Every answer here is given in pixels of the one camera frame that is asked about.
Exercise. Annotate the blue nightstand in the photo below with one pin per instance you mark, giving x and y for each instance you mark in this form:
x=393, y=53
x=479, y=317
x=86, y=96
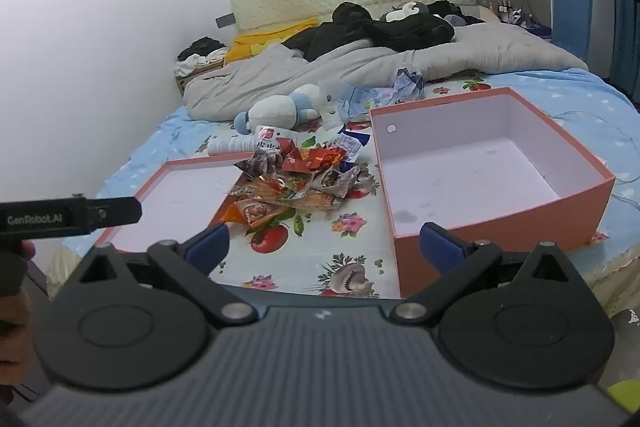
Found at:
x=537, y=29

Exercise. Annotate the black jacket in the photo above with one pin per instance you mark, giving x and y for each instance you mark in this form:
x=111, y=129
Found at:
x=400, y=32

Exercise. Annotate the pile of snack packets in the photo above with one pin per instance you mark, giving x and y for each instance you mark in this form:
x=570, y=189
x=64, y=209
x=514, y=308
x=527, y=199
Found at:
x=295, y=187

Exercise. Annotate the pink cardboard box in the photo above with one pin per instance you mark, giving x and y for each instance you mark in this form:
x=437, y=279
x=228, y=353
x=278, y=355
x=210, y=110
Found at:
x=475, y=157

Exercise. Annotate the blue chair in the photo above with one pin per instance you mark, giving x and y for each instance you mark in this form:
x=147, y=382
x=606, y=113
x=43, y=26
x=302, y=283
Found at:
x=572, y=12

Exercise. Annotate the fruit print sheet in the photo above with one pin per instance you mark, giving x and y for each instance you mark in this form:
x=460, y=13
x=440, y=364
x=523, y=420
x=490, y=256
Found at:
x=325, y=257

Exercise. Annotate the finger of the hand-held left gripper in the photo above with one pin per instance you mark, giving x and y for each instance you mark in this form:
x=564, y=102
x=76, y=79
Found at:
x=117, y=212

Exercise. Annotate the black and white clothes pile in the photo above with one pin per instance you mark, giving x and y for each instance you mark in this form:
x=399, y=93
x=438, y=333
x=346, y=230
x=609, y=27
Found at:
x=200, y=49

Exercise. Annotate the grey duvet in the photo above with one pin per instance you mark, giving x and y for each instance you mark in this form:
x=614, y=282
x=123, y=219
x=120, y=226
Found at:
x=350, y=62

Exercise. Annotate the white and blue plush toy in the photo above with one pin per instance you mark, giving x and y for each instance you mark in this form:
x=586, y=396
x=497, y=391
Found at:
x=275, y=109

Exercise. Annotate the crumpled blue purple bag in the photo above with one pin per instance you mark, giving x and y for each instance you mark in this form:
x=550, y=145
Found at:
x=407, y=82

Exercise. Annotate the brown cardboard box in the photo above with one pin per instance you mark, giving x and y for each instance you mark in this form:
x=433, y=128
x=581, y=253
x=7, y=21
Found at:
x=192, y=79

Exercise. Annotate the white cylindrical bottle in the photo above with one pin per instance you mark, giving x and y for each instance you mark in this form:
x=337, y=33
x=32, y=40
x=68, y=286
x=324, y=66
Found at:
x=230, y=145

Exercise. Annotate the blue curtain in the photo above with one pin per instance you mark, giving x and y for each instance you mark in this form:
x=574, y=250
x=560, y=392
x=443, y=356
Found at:
x=627, y=42

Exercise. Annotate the crumpled clear plastic bag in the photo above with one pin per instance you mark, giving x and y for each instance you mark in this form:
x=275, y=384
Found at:
x=355, y=104

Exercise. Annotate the group of small bottles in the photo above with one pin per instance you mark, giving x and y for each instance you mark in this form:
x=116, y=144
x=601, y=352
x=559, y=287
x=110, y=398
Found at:
x=507, y=11

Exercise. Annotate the grey wall socket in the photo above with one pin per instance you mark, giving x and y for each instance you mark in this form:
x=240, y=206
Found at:
x=225, y=21

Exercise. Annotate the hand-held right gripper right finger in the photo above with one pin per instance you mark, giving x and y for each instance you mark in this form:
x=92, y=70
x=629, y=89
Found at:
x=440, y=247

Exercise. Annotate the cream lace bed skirt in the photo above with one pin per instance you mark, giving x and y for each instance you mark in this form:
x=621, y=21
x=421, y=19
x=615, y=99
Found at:
x=615, y=262

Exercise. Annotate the yellow cloth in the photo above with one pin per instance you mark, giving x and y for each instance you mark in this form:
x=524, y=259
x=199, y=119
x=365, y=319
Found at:
x=250, y=44

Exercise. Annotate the person's left hand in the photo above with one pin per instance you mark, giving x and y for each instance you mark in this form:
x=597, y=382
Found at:
x=15, y=319

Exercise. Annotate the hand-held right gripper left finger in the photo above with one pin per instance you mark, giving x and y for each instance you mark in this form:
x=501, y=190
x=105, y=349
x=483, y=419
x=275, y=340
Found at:
x=210, y=244

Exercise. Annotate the pink box lid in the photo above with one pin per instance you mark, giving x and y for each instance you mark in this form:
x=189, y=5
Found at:
x=190, y=192

